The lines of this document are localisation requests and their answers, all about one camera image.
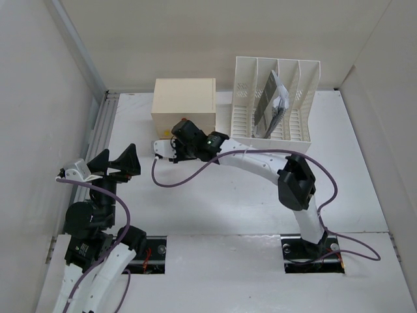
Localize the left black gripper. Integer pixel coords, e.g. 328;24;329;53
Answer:
85;142;140;226

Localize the cream drawer cabinet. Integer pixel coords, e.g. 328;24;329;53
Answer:
151;78;216;139

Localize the grey setup guide booklet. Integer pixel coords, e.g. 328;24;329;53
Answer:
253;70;289;139

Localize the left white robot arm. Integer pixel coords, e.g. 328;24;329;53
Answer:
53;143;147;312

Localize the white file organizer rack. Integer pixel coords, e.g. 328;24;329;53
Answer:
230;57;321;153

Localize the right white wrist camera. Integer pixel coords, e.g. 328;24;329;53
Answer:
152;140;176;159

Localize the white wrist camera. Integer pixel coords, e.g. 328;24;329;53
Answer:
152;140;176;159
58;158;91;182

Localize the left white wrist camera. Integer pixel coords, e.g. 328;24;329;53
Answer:
58;158;91;182

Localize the aluminium frame rail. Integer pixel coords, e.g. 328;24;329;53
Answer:
45;0;120;235

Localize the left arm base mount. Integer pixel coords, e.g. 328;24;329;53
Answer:
127;236;167;275

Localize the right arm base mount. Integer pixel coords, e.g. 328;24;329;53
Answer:
281;235;345;274

